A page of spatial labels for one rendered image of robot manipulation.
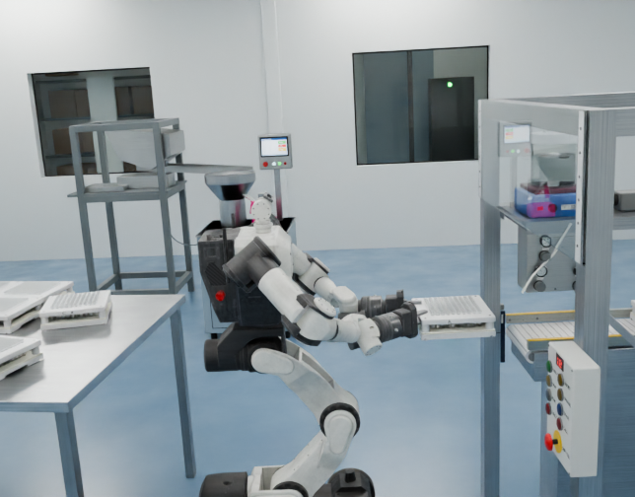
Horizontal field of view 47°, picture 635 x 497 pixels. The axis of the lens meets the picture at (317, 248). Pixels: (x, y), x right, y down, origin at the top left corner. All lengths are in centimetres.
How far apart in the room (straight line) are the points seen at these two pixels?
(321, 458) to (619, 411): 104
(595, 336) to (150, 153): 452
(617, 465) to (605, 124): 148
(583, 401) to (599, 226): 39
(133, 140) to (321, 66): 242
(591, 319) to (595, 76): 614
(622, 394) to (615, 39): 552
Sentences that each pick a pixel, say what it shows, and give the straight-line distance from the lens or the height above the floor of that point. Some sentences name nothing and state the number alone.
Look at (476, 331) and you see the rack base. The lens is 248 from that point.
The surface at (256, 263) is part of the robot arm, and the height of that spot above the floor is 121.
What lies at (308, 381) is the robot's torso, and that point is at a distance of 255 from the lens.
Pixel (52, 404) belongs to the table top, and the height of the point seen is 85.
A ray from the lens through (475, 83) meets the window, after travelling 768.
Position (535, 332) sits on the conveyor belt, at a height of 83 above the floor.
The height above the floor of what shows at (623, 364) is 77.
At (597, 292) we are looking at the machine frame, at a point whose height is 124.
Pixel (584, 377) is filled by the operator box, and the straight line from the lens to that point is 170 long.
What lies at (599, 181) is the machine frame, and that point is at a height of 149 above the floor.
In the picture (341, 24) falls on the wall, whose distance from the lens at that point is 752.
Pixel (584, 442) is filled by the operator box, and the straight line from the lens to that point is 177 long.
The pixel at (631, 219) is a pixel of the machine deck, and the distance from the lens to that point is 248.
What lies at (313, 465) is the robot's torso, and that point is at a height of 41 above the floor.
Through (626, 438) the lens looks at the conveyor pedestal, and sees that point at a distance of 282.
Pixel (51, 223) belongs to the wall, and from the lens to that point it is 836.
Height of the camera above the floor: 173
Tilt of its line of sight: 13 degrees down
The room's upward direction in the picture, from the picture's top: 3 degrees counter-clockwise
